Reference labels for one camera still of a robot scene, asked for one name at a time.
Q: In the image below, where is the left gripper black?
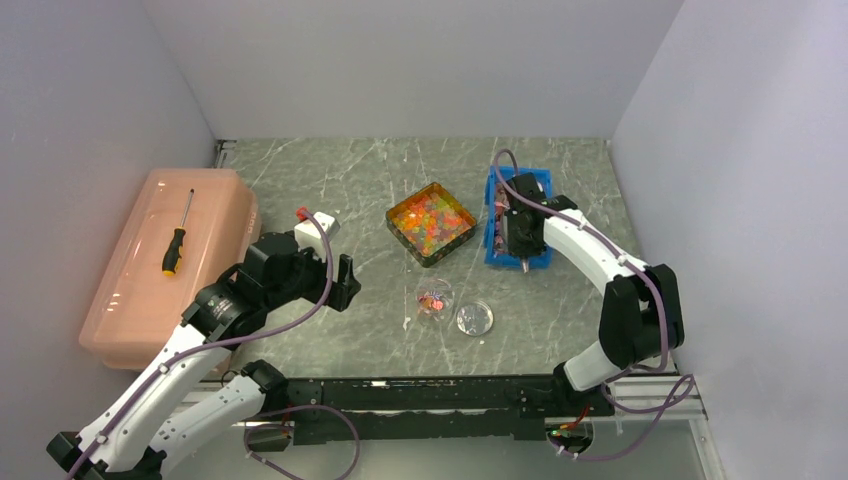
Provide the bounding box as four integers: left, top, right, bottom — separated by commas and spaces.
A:
264, 238, 360, 311

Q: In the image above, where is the clear plastic cup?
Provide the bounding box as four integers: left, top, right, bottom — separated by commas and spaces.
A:
414, 277, 455, 322

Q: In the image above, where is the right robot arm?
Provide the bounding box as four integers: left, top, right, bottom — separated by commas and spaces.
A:
498, 173, 685, 415

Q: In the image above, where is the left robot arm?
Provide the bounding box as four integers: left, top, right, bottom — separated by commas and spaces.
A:
47, 229, 361, 479

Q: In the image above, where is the blue bin of lollipops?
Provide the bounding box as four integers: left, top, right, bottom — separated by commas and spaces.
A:
483, 167, 553, 270

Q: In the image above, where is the candy tin with gummies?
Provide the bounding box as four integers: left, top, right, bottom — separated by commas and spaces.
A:
385, 182, 477, 268

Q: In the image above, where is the clear round lid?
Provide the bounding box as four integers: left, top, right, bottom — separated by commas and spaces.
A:
455, 300, 494, 337

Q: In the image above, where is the pink plastic storage box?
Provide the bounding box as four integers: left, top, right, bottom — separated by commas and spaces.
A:
79, 168, 262, 371

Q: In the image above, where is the yellow black screwdriver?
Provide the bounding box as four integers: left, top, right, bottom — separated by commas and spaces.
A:
161, 189, 195, 276

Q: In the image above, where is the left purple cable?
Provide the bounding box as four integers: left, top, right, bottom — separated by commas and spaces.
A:
62, 211, 335, 480

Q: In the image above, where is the purple cable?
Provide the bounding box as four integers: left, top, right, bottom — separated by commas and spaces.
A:
62, 211, 335, 480
491, 148, 697, 464

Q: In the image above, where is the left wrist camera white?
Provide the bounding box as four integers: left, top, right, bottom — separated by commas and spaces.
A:
294, 207, 341, 261

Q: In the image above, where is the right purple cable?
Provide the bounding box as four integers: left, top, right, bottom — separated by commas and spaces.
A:
491, 148, 697, 464

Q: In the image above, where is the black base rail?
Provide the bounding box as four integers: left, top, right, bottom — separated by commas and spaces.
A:
178, 374, 707, 452

